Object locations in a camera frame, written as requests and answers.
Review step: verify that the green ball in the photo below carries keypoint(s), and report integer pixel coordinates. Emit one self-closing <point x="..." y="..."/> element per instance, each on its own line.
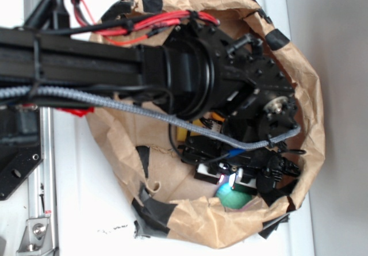
<point x="231" y="198"/>

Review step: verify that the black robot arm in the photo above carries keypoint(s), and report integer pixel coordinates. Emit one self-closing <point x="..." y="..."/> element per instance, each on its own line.
<point x="235" y="103"/>

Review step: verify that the metal corner bracket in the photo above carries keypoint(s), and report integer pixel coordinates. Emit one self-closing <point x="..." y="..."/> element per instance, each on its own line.
<point x="37" y="238"/>

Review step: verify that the brown paper bag bin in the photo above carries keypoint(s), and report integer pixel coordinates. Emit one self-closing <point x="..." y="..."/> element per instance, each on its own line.
<point x="164" y="196"/>

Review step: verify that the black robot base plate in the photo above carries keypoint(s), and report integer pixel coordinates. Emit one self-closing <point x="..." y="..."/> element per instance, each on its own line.
<point x="20" y="147"/>

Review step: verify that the aluminium frame rail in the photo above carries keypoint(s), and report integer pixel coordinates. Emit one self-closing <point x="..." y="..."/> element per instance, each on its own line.
<point x="41" y="183"/>

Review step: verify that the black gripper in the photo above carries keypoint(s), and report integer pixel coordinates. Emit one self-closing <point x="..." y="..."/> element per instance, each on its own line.
<point x="256" y="170"/>

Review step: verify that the yellow sponge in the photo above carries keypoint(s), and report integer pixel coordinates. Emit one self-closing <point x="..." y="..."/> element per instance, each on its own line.
<point x="181" y="133"/>

